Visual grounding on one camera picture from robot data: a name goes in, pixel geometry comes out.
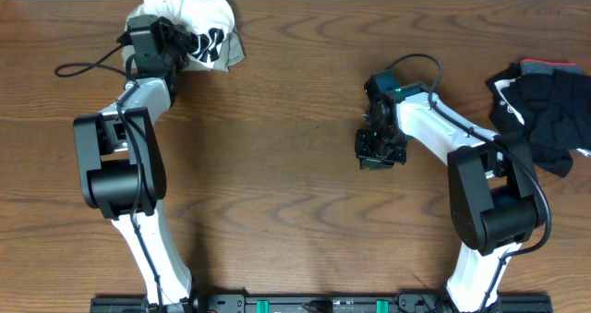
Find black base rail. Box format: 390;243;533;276
90;292;553;313

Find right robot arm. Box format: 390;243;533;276
355;70;551;312

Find folded khaki shorts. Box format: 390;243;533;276
127;2;245;72

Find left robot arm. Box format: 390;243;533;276
73;15;196;312

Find black garment red trim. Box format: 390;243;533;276
486;58;590;177

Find white t-shirt black print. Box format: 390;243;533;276
129;0;245;71

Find left black cable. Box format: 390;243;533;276
54;43;165;313

